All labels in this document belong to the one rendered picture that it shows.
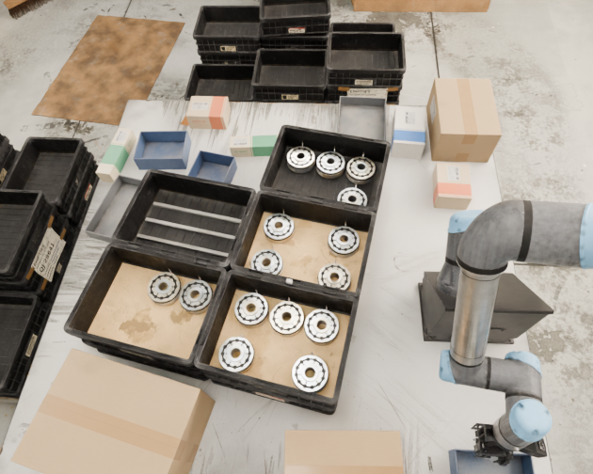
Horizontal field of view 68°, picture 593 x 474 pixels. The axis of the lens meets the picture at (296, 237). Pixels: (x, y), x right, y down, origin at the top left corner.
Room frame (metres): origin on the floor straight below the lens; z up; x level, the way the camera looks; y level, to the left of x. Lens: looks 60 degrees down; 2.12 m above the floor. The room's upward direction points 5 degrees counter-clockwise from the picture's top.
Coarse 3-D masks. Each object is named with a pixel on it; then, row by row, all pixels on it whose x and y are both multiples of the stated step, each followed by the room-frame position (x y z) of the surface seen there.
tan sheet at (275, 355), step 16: (272, 304) 0.50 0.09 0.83; (288, 320) 0.45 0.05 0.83; (224, 336) 0.41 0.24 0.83; (240, 336) 0.41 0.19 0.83; (256, 336) 0.41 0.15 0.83; (272, 336) 0.40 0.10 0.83; (304, 336) 0.39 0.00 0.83; (240, 352) 0.36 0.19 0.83; (256, 352) 0.36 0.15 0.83; (272, 352) 0.35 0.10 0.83; (288, 352) 0.35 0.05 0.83; (304, 352) 0.35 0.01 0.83; (320, 352) 0.34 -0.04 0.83; (336, 352) 0.34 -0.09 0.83; (256, 368) 0.31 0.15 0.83; (272, 368) 0.31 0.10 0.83; (288, 368) 0.30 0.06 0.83; (336, 368) 0.29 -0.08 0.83; (288, 384) 0.26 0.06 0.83
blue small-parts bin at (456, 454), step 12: (456, 456) 0.04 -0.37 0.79; (468, 456) 0.04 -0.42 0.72; (516, 456) 0.03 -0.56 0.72; (528, 456) 0.03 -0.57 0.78; (456, 468) 0.01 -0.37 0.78; (468, 468) 0.01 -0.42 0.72; (480, 468) 0.01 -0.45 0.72; (492, 468) 0.01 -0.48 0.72; (504, 468) 0.00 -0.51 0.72; (516, 468) 0.00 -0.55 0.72; (528, 468) 0.00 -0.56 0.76
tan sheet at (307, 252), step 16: (304, 224) 0.78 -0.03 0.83; (320, 224) 0.78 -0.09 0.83; (256, 240) 0.74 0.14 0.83; (304, 240) 0.72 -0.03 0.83; (320, 240) 0.71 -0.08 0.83; (288, 256) 0.66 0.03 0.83; (304, 256) 0.66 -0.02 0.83; (320, 256) 0.65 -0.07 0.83; (352, 256) 0.64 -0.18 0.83; (288, 272) 0.61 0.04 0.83; (304, 272) 0.60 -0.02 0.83; (352, 272) 0.59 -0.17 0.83; (352, 288) 0.53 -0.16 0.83
